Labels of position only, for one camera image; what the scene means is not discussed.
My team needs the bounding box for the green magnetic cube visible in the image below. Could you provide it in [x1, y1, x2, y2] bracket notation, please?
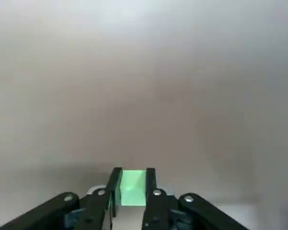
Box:
[119, 169, 147, 207]

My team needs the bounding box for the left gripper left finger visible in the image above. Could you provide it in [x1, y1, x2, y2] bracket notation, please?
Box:
[0, 167, 122, 230]

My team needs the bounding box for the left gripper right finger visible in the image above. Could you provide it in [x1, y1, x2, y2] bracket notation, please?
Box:
[141, 167, 252, 230]

